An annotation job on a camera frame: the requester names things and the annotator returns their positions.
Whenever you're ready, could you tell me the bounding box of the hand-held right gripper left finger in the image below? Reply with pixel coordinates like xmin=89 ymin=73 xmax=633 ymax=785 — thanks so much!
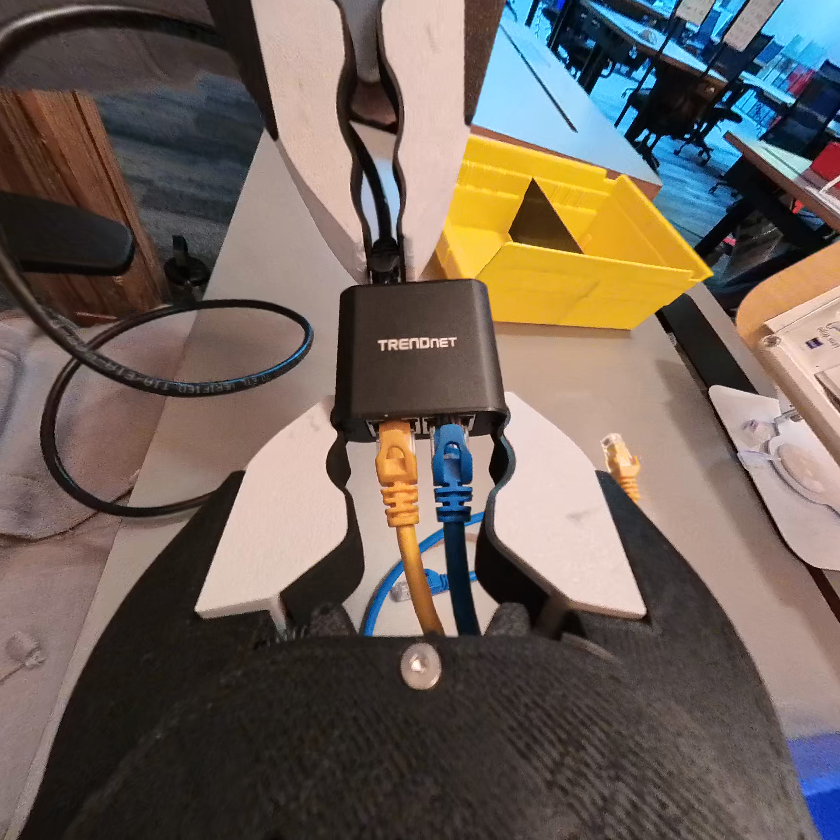
xmin=194 ymin=397 xmax=367 ymax=634

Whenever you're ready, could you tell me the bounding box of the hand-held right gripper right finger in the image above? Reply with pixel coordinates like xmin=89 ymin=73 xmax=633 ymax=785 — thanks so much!
xmin=474 ymin=391 xmax=649 ymax=634

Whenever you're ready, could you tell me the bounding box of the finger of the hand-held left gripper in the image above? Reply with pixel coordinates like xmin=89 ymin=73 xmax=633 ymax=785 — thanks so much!
xmin=377 ymin=0 xmax=472 ymax=282
xmin=251 ymin=0 xmax=371 ymax=270

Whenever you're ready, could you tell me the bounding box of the blue ethernet cable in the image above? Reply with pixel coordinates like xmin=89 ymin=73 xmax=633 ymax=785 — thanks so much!
xmin=357 ymin=423 xmax=490 ymax=639

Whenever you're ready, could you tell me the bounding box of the yellow ethernet cable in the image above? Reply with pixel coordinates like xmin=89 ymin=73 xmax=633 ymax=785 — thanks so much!
xmin=373 ymin=420 xmax=643 ymax=637

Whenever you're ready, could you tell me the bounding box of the black ethernet cable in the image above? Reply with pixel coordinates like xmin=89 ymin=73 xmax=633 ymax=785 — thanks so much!
xmin=0 ymin=0 xmax=403 ymax=519

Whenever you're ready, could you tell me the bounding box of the black network switch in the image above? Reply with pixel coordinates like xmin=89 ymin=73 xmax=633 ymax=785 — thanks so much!
xmin=331 ymin=279 xmax=510 ymax=442

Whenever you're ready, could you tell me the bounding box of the blue plastic bin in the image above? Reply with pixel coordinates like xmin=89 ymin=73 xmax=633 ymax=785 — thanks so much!
xmin=787 ymin=735 xmax=840 ymax=840

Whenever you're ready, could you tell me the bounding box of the grey desk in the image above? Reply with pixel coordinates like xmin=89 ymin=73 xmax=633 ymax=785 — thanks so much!
xmin=7 ymin=128 xmax=840 ymax=840

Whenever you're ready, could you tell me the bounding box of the white table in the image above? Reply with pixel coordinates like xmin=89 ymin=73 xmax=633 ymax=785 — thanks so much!
xmin=471 ymin=20 xmax=664 ymax=198

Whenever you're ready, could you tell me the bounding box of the wooden document stand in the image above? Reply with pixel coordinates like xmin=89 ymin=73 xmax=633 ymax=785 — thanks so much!
xmin=709 ymin=243 xmax=840 ymax=572

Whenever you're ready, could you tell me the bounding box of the yellow plastic bin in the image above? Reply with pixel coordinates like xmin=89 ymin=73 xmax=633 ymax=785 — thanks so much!
xmin=430 ymin=134 xmax=714 ymax=330

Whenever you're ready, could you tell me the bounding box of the black office chair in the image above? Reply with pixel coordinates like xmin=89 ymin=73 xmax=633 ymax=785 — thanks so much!
xmin=617 ymin=60 xmax=726 ymax=166
xmin=0 ymin=190 xmax=137 ymax=277

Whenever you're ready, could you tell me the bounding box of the wooden cabinet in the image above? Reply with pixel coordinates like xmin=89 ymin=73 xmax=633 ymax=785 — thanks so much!
xmin=0 ymin=88 xmax=166 ymax=327

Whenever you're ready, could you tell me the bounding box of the long background table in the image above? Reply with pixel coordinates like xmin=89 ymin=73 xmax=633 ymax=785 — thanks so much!
xmin=581 ymin=0 xmax=796 ymax=111

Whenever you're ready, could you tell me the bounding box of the printed paper sheet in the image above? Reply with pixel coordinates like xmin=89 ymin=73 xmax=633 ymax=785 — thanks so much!
xmin=761 ymin=302 xmax=840 ymax=424

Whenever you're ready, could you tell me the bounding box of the wood-top background table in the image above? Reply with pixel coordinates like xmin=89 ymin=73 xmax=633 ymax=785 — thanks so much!
xmin=694 ymin=130 xmax=840 ymax=258

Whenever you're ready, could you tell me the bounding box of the red box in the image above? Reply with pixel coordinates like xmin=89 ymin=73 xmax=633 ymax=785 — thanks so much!
xmin=810 ymin=141 xmax=840 ymax=193

